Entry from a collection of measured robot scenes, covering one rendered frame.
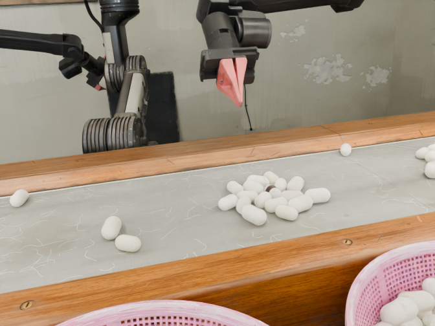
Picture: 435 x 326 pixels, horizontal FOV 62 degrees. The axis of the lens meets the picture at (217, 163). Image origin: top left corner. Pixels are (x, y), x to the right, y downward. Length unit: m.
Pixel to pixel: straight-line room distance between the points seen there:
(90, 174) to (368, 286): 0.48
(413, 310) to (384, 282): 0.03
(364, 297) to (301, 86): 2.48
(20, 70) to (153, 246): 2.28
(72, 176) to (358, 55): 2.53
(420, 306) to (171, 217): 0.30
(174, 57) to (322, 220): 2.14
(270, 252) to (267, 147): 0.36
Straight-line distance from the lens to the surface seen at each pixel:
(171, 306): 0.32
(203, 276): 0.35
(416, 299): 0.38
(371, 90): 3.05
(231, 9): 0.75
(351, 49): 2.92
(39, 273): 0.45
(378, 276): 0.37
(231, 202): 0.50
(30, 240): 0.52
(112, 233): 0.46
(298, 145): 0.73
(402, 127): 0.86
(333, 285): 0.38
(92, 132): 0.89
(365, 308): 0.35
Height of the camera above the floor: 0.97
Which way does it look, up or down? 20 degrees down
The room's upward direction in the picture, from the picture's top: 4 degrees counter-clockwise
